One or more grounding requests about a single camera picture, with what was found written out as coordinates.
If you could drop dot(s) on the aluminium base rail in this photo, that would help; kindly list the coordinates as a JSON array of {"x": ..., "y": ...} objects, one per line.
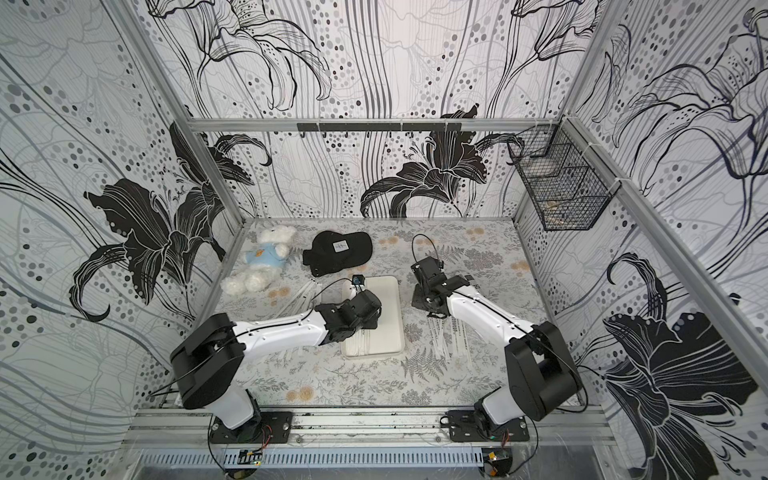
[{"x": 357, "y": 427}]

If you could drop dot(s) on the white cable duct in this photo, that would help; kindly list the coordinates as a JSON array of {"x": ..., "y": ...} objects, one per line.
[{"x": 295, "y": 458}]

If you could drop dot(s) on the black cap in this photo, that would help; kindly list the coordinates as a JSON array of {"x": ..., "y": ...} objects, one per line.
[{"x": 332, "y": 252}]

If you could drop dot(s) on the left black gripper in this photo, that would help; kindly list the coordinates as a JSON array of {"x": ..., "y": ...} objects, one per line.
[{"x": 373, "y": 321}]

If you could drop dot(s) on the white storage tray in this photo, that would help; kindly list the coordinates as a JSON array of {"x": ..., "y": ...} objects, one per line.
[{"x": 387, "y": 338}]

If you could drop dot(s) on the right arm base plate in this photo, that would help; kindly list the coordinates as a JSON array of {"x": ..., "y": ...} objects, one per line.
[{"x": 466, "y": 426}]

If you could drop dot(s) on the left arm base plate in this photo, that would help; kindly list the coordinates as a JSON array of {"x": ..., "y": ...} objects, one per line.
[{"x": 269, "y": 427}]

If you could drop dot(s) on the white teddy bear blue shirt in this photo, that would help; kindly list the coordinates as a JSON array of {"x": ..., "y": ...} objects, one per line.
[{"x": 264, "y": 263}]

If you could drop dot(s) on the left pile wrapped straw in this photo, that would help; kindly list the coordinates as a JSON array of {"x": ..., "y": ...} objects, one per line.
[{"x": 303, "y": 300}]

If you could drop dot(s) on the black wall bar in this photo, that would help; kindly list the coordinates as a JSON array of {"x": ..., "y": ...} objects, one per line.
[{"x": 305, "y": 127}]

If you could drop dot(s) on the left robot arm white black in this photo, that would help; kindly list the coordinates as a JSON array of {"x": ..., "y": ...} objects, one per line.
[{"x": 206, "y": 362}]

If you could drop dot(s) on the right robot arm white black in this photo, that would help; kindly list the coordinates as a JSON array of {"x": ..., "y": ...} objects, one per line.
[{"x": 541, "y": 373}]

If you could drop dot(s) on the black wire basket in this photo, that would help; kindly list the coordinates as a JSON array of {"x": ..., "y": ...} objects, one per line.
[{"x": 567, "y": 193}]

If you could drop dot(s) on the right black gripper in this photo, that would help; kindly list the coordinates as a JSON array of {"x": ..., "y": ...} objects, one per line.
[{"x": 424, "y": 271}]

